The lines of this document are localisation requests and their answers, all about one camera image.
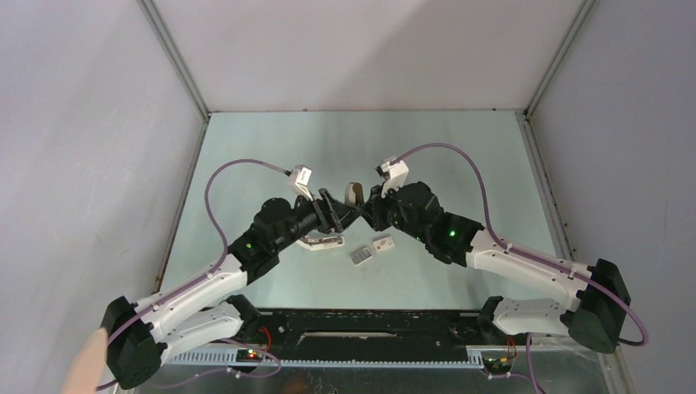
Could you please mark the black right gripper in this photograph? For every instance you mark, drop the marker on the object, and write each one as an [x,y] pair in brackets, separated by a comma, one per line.
[373,208]

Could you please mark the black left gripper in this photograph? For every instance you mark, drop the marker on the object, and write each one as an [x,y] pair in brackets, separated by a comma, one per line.
[342,214]

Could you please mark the small beige brown stapler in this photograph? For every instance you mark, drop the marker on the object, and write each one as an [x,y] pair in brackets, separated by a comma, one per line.
[354,195]

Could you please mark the white stapler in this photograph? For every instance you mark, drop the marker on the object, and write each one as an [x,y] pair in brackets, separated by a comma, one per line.
[321,243]

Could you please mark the staple tray with staples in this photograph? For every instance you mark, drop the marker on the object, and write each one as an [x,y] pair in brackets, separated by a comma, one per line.
[361,256]

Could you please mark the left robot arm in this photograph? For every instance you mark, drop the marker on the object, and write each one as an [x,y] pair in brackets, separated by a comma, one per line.
[136,330]

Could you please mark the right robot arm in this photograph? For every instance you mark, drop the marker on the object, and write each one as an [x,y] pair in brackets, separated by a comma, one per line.
[584,302]

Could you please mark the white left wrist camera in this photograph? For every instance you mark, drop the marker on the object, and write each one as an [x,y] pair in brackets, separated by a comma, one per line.
[298,181]

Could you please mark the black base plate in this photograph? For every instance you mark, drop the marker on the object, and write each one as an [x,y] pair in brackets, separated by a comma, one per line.
[426,334]

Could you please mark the grey cable duct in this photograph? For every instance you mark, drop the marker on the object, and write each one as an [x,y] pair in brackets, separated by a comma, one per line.
[242,357]

